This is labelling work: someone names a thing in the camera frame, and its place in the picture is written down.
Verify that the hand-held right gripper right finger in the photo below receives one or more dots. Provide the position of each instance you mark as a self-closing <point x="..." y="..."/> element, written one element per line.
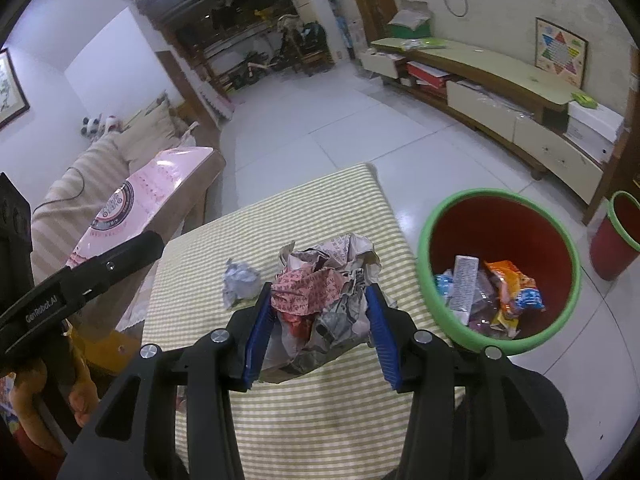
<point x="382" y="335"/>

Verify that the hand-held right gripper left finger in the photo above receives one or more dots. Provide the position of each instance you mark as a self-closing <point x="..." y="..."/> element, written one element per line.
<point x="260" y="330"/>

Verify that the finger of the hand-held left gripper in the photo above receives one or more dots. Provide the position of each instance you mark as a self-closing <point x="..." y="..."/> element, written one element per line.
<point x="125" y="257"/>

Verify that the large paper wad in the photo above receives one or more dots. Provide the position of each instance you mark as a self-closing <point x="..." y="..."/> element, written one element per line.
<point x="310" y="290"/>

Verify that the pink printed plastic bag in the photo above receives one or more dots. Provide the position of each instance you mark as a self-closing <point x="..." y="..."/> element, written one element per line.
<point x="145" y="185"/>

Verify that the red bin with green rim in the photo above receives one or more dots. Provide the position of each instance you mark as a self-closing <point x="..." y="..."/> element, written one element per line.
<point x="500" y="230"/>
<point x="612" y="245"/>

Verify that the person's left hand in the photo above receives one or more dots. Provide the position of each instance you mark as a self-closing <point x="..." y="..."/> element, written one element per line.
<point x="86" y="390"/>

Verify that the small crumpled paper ball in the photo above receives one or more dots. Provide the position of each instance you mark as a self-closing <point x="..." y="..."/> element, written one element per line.
<point x="240" y="280"/>

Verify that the blue snack packet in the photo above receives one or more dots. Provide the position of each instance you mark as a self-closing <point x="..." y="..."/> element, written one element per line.
<point x="444" y="285"/>

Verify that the striped beige sofa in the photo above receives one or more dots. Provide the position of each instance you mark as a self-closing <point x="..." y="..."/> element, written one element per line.
<point x="55" y="195"/>

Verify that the white tube box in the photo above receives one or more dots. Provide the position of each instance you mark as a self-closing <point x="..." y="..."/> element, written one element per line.
<point x="462" y="285"/>

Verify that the beige pillow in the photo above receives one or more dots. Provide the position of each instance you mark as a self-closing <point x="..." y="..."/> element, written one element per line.
<point x="150" y="135"/>

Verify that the black white plush toy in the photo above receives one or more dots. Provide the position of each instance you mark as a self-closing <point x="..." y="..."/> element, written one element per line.
<point x="100" y="125"/>

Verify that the orange snack packet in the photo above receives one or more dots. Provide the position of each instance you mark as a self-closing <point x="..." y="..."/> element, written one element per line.
<point x="510" y="280"/>

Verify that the dark wooden display shelf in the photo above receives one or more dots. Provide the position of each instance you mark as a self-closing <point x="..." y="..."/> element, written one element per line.
<point x="200" y="20"/>

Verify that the red flat box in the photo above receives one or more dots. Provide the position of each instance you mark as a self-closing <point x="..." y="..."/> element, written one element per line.
<point x="425" y="74"/>

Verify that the wooden chair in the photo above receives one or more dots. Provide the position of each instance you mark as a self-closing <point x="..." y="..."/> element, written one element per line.
<point x="317" y="50"/>

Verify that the long cream tv cabinet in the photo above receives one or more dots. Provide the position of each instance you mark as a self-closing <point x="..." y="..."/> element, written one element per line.
<point x="500" y="67"/>

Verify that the white cardboard box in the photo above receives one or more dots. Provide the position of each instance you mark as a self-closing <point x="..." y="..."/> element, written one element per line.
<point x="592" y="127"/>

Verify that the small green packet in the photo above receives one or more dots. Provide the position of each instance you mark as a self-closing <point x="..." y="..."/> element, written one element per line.
<point x="584" y="100"/>

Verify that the green cardboard box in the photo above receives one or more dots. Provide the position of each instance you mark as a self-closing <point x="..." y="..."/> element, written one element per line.
<point x="407" y="22"/>

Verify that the star checkers game board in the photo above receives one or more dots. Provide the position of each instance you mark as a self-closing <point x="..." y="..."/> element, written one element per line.
<point x="560" y="52"/>

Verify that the framed wall picture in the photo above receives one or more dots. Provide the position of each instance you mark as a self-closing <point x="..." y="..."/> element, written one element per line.
<point x="10" y="90"/>

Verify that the brown wooden door frame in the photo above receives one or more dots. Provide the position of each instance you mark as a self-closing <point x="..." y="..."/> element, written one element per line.
<point x="370" y="0"/>

